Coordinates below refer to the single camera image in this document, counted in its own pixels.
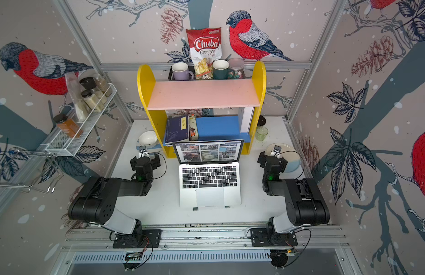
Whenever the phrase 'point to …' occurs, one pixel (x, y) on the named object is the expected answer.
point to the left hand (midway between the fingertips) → (148, 151)
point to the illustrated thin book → (193, 129)
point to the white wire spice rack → (46, 174)
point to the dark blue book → (177, 129)
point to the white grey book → (247, 114)
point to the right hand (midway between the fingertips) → (272, 152)
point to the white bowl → (148, 137)
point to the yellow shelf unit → (203, 109)
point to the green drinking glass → (261, 133)
